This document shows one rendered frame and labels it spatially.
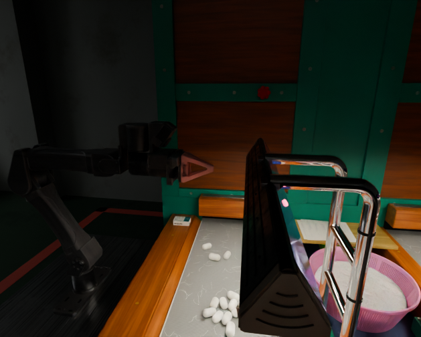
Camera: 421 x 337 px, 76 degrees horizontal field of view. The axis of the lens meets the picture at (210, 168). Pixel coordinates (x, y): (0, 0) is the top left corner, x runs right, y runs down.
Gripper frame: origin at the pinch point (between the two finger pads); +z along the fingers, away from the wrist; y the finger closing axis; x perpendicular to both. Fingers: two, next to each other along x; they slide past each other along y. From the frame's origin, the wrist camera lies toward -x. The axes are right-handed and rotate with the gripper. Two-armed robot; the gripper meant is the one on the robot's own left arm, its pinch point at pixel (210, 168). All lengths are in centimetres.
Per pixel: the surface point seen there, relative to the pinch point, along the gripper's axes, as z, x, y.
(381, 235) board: 54, 29, 29
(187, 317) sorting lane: -3.0, 33.2, -11.5
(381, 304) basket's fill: 44, 33, 1
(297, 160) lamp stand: 19.1, -4.2, -3.8
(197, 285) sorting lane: -2.8, 33.2, -0.8
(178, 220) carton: -16.2, 29.1, 26.3
